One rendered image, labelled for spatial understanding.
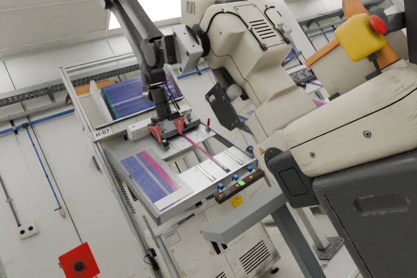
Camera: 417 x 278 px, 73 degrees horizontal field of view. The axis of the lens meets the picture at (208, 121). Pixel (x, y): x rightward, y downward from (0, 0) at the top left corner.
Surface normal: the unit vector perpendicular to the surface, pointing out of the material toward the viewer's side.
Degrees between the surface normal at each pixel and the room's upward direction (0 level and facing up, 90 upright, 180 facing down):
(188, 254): 90
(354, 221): 90
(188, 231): 90
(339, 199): 90
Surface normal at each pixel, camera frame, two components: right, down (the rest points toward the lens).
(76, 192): 0.39, -0.36
